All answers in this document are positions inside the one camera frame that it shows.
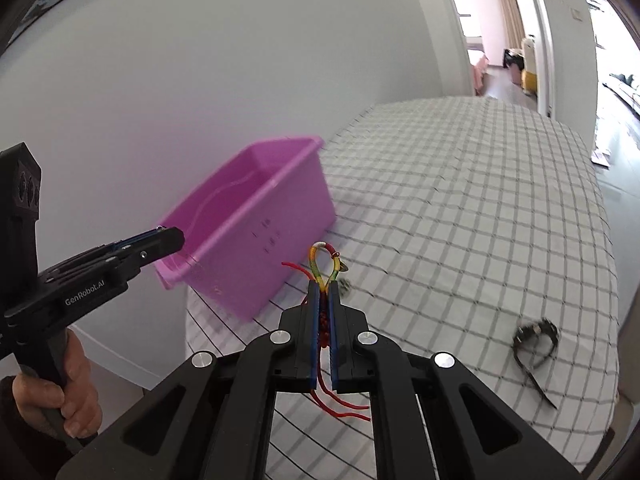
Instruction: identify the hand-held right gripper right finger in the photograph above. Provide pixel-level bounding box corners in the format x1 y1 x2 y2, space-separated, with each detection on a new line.
329 282 585 480

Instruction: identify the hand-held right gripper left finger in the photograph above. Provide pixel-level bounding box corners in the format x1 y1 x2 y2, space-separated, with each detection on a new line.
56 281 321 480

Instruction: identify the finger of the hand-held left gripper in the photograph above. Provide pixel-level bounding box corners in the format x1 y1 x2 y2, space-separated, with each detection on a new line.
117 227 186 273
102 226 168 253

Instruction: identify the red braided string bracelet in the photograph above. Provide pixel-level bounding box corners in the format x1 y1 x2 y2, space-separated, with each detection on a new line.
281 242 372 422

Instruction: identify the pink plastic bin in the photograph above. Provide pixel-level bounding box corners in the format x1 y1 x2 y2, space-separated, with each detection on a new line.
152 135 337 322

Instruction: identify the person's left hand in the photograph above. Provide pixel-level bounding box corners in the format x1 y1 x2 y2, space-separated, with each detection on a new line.
11 332 103 433

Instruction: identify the black headband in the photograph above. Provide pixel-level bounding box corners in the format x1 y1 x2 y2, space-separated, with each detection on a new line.
512 317 559 409

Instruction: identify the checkered white tablecloth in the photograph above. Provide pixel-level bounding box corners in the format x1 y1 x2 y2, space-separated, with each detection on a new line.
184 97 621 480

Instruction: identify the beige curtain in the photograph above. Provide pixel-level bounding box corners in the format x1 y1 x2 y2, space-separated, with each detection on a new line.
500 0 527 52

